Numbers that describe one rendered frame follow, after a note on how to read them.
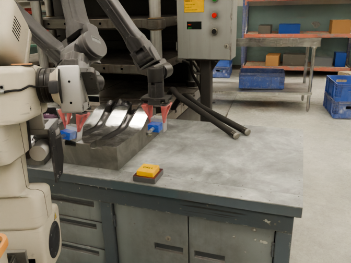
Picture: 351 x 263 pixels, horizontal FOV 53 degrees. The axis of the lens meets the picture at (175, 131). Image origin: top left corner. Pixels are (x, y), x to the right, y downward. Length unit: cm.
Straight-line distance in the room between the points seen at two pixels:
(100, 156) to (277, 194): 62
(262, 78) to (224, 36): 305
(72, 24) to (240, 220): 78
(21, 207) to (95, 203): 46
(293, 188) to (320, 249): 117
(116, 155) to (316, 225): 161
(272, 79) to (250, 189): 386
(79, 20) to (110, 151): 47
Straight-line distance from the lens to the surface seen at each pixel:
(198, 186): 117
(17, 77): 84
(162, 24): 190
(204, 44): 196
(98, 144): 135
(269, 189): 117
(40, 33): 135
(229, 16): 193
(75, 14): 105
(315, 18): 782
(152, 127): 128
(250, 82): 496
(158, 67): 125
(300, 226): 249
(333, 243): 240
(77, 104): 88
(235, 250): 129
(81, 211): 147
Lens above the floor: 135
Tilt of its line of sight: 20 degrees down
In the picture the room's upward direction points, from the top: 1 degrees counter-clockwise
